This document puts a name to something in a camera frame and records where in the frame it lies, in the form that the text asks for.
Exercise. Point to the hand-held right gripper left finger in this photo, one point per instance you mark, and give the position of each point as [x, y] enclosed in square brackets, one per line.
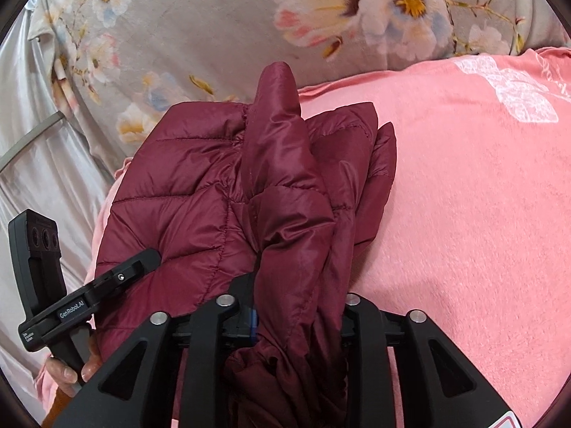
[252, 321]

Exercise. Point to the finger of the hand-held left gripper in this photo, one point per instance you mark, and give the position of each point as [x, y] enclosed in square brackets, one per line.
[129, 269]

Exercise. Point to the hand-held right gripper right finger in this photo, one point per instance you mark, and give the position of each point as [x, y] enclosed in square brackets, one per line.
[362, 321]

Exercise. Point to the maroon puffer jacket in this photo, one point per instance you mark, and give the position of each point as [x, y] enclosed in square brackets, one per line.
[200, 214]

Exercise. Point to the person's left hand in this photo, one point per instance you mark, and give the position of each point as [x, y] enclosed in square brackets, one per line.
[64, 372]

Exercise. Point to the silver satin sheet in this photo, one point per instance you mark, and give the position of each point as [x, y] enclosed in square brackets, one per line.
[49, 187]

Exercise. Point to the pink fleece blanket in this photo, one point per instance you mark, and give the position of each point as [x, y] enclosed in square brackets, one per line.
[446, 214]

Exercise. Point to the grey floral blanket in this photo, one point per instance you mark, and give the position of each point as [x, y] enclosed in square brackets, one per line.
[200, 31]

